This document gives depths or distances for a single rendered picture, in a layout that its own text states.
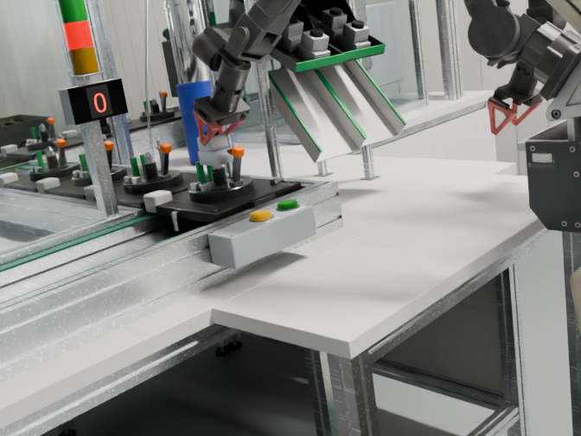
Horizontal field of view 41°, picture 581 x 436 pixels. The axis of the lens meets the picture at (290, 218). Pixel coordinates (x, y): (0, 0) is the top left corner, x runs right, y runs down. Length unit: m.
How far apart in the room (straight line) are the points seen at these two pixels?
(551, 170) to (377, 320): 0.43
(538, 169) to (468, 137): 1.81
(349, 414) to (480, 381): 1.19
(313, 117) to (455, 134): 1.40
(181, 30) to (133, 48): 4.53
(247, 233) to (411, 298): 0.32
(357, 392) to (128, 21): 6.07
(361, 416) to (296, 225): 0.41
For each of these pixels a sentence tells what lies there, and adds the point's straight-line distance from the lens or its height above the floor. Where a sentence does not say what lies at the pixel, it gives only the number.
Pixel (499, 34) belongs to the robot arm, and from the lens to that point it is 1.24.
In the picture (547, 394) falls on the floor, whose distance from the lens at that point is 2.69.
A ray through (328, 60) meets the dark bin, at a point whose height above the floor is 1.20.
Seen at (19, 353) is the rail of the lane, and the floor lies 0.89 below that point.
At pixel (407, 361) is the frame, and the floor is 0.19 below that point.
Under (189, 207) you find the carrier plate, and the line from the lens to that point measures 1.57.
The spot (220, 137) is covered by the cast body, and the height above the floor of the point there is 1.09.
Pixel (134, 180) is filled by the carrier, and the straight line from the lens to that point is 1.80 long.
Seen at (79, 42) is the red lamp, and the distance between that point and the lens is 1.57.
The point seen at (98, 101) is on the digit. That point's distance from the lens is 1.58.
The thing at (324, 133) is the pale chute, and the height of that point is 1.04.
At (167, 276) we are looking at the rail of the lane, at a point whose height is 0.91.
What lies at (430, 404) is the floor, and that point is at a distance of 2.66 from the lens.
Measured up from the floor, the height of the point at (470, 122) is 0.76.
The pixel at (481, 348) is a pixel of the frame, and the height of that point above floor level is 0.30.
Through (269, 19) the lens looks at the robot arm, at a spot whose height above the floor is 1.31.
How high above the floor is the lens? 1.34
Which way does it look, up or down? 16 degrees down
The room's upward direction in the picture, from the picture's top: 9 degrees counter-clockwise
